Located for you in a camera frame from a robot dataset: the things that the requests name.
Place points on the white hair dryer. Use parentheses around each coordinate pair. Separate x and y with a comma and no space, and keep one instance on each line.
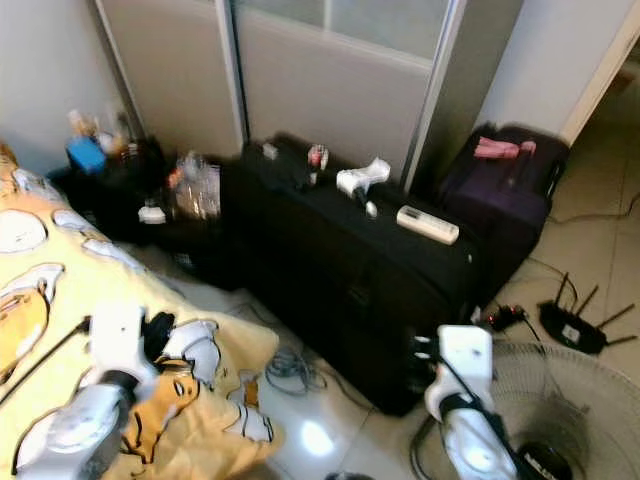
(360,178)

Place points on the small white square object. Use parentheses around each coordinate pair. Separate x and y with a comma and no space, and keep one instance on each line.
(269,150)

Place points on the black wifi router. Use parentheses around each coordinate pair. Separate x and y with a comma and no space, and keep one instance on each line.
(572,325)

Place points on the black power strip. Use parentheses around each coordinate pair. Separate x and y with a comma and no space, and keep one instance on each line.
(500,318)

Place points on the yellow cartoon print blanket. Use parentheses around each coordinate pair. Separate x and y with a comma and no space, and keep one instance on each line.
(50,300)

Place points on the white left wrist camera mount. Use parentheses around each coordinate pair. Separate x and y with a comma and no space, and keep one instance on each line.
(115,335)

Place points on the blue box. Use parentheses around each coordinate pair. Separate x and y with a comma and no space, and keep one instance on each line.
(85,155)

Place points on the small white oval object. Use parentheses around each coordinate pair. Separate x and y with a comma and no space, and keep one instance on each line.
(371,209)

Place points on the black bedside table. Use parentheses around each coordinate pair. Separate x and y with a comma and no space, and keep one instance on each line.
(120,195)

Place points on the small white jar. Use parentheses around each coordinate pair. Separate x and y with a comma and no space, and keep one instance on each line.
(151,212)

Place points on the grey sliding door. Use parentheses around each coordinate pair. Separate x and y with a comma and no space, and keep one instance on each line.
(330,80)

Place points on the large black suitcase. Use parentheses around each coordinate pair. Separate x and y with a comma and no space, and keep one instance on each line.
(340,270)

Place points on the pink pouch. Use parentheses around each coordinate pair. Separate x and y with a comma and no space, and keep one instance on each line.
(502,149)

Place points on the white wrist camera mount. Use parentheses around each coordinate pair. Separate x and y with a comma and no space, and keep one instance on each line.
(465,360)
(115,335)

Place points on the white remote control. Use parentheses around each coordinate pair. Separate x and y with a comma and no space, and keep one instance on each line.
(428,225)

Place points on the dark purple suitcase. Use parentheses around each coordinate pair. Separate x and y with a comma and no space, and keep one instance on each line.
(500,200)

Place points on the clear plastic container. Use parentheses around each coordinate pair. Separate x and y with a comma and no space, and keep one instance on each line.
(196,188)

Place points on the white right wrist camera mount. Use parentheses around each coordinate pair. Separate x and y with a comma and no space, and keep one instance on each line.
(465,360)

